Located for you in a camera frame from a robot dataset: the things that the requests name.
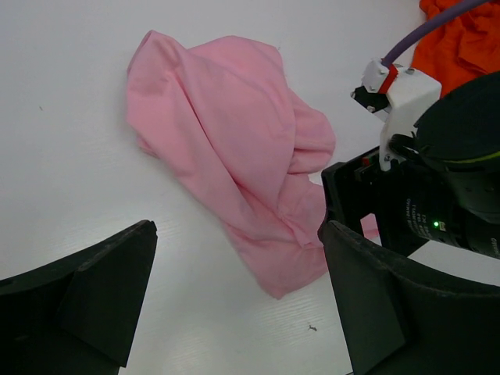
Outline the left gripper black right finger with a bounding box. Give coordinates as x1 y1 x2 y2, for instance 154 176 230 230
319 221 499 374

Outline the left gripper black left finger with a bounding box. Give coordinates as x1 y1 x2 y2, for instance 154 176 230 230
1 220 157 374

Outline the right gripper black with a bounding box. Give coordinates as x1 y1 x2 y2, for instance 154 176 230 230
321 73 499 258

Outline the pink t shirt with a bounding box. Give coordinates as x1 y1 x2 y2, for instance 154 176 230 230
125 30 379 301

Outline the orange t shirt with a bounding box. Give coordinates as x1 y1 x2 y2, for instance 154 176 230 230
412 1 499 96

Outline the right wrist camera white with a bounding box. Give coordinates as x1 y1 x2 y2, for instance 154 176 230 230
351 59 441 172

